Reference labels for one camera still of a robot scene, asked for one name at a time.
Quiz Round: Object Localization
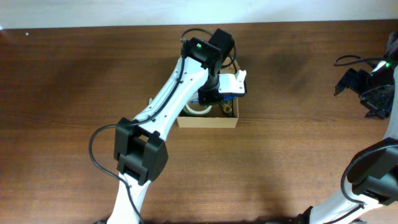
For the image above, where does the green tape roll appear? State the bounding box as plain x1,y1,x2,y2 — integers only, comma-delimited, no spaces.
183,105,190,114

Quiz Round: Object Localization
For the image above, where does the white masking tape roll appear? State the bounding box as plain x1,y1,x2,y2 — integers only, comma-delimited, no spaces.
186,103,212,116

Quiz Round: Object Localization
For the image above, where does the blue gel pen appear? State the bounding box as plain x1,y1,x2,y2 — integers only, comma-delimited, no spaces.
188,96,235,105

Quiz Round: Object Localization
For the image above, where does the cardboard box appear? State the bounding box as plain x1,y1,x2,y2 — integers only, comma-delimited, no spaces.
177,57,239,128

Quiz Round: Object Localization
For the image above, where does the left black cable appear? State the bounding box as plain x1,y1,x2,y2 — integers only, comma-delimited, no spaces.
88,27,239,224

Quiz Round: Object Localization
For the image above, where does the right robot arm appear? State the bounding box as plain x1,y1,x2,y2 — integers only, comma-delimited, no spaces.
291,32,397,224

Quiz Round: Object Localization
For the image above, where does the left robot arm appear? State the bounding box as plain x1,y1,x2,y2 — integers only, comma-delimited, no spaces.
88,29,247,223

